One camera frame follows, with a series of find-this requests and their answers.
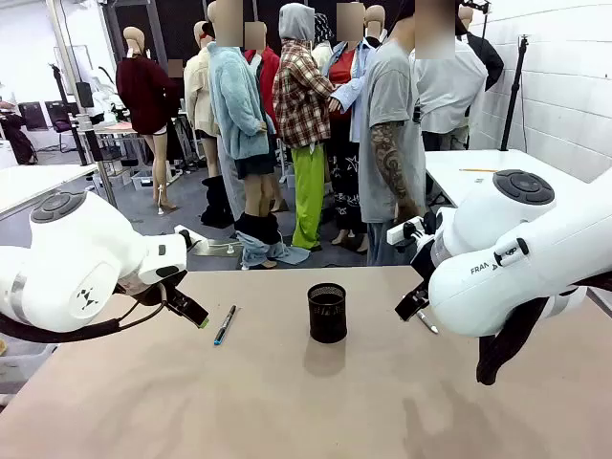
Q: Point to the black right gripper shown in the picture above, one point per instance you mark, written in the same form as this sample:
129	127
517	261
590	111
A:
423	260

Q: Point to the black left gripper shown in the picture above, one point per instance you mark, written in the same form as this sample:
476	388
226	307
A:
143	289

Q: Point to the silver pen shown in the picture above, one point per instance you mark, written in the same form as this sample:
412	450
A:
429	324

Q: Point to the black marker with blue cap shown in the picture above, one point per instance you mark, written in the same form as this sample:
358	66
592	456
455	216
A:
225	325

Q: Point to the tattooed right forearm of person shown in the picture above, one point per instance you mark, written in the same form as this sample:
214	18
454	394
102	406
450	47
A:
392	162

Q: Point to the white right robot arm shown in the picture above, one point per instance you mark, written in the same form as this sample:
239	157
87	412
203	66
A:
507	268

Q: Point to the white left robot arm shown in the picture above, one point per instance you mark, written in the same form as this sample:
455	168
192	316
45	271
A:
72	248

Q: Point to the black mesh pen holder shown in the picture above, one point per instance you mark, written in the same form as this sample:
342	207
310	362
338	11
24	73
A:
327	318

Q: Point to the person's right hand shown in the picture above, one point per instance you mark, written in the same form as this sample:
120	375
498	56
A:
408	214

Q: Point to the large white table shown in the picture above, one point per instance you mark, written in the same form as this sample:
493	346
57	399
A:
478	186

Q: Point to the small white table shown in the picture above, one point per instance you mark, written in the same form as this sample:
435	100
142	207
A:
38	184

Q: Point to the mannequin in light-blue fleece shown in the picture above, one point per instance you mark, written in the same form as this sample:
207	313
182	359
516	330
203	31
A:
234	105

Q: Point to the person in grey T-shirt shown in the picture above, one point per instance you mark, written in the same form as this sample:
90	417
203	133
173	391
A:
387	95

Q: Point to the mannequin in cream jacket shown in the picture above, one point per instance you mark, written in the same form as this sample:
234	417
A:
196	95

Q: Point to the mannequin in white shirt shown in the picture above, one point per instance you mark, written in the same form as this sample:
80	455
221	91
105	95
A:
449	91

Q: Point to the mannequin in maroon sweater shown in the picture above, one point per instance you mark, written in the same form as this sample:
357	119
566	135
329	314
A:
143	95

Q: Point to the black light stand pole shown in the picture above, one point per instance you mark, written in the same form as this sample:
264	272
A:
72	119

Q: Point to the mannequin in plaid shirt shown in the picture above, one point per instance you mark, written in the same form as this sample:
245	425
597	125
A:
303	100

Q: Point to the black office chair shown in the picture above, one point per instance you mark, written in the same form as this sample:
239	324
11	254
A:
59	117

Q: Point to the black tripod stand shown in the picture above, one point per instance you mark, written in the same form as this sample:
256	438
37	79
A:
515	95

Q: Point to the mannequin in red jacket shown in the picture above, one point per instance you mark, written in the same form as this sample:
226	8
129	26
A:
268	72

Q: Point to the mannequin in black jacket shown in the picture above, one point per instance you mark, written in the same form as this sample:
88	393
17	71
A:
487	57

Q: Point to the bare beige mannequin head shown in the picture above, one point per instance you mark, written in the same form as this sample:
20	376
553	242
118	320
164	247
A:
374	21

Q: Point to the metal mannequin base plate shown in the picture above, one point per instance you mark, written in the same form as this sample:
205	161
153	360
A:
215	248

